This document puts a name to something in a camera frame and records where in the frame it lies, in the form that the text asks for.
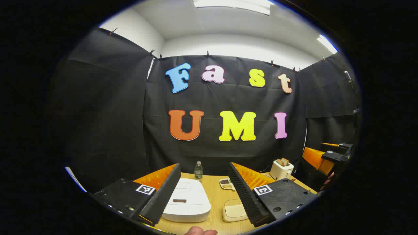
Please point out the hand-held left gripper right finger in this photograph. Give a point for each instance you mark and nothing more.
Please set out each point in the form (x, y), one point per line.
(245, 195)

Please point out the white divided grain dish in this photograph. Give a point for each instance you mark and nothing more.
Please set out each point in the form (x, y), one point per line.
(225, 183)

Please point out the clear container of rice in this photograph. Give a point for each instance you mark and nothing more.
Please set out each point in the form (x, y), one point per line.
(233, 210)

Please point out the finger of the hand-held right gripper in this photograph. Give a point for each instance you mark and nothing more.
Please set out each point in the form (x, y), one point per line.
(315, 158)
(344, 146)

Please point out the black backdrop cloth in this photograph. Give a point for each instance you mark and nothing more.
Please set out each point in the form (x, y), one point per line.
(212, 98)

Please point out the white rice cooker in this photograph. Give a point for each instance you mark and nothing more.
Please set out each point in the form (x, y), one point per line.
(192, 195)

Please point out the white toaster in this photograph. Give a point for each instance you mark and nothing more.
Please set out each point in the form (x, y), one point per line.
(279, 171)

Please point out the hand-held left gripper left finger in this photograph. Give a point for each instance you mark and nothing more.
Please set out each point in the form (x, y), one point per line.
(163, 195)

